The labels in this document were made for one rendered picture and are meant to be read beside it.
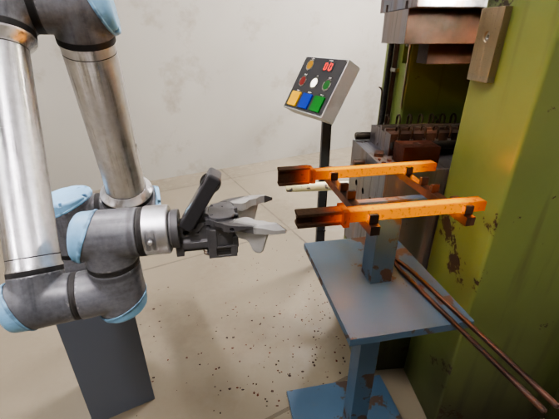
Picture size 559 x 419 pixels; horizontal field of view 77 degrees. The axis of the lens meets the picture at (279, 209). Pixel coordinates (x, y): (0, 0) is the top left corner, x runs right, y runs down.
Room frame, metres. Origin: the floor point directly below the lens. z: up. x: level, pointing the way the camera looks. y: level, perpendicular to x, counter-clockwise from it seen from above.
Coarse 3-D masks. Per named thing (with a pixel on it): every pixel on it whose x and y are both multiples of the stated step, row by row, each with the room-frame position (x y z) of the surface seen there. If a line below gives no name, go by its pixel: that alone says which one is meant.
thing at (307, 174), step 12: (288, 168) 0.84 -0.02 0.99; (300, 168) 0.84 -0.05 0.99; (312, 168) 0.85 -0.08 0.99; (324, 168) 0.87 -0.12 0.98; (336, 168) 0.87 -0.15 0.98; (348, 168) 0.87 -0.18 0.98; (360, 168) 0.87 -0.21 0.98; (372, 168) 0.87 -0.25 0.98; (384, 168) 0.88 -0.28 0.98; (396, 168) 0.89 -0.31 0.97; (420, 168) 0.90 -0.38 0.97; (432, 168) 0.91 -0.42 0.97; (288, 180) 0.84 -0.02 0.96; (300, 180) 0.84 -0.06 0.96; (312, 180) 0.83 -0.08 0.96
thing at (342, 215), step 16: (320, 208) 0.63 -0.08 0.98; (336, 208) 0.63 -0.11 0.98; (352, 208) 0.63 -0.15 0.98; (368, 208) 0.63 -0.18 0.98; (384, 208) 0.63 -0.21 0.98; (400, 208) 0.63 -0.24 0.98; (416, 208) 0.64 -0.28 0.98; (432, 208) 0.64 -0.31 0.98; (448, 208) 0.65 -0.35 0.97; (480, 208) 0.66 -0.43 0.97; (304, 224) 0.60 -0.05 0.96; (320, 224) 0.60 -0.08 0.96; (336, 224) 0.61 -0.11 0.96
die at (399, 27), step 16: (384, 16) 1.37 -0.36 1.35; (400, 16) 1.24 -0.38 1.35; (416, 16) 1.18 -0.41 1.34; (432, 16) 1.19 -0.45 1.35; (448, 16) 1.19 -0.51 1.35; (464, 16) 1.20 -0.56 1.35; (480, 16) 1.20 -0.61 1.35; (384, 32) 1.36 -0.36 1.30; (400, 32) 1.22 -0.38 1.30; (416, 32) 1.18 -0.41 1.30; (432, 32) 1.19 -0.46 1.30; (448, 32) 1.19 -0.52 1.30; (464, 32) 1.20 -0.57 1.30
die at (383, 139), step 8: (376, 128) 1.32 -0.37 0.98; (392, 128) 1.23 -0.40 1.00; (416, 128) 1.24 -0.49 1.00; (432, 128) 1.24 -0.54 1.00; (440, 128) 1.25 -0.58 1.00; (448, 128) 1.25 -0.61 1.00; (456, 128) 1.25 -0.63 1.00; (376, 136) 1.31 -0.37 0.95; (384, 136) 1.23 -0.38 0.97; (392, 136) 1.18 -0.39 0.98; (400, 136) 1.18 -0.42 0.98; (408, 136) 1.19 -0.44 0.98; (416, 136) 1.19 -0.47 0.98; (432, 136) 1.19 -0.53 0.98; (440, 136) 1.20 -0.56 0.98; (456, 136) 1.20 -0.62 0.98; (376, 144) 1.30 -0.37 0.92; (384, 144) 1.22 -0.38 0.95; (384, 152) 1.21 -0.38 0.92; (392, 152) 1.18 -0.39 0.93; (440, 152) 1.20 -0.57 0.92; (448, 152) 1.20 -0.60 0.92
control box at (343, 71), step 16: (304, 64) 1.94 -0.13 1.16; (320, 64) 1.83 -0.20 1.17; (336, 64) 1.73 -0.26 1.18; (352, 64) 1.69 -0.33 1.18; (320, 80) 1.76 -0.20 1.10; (336, 80) 1.67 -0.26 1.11; (352, 80) 1.69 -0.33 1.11; (288, 96) 1.91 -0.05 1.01; (336, 96) 1.65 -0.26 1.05; (304, 112) 1.73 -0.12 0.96; (320, 112) 1.63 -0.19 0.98; (336, 112) 1.65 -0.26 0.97
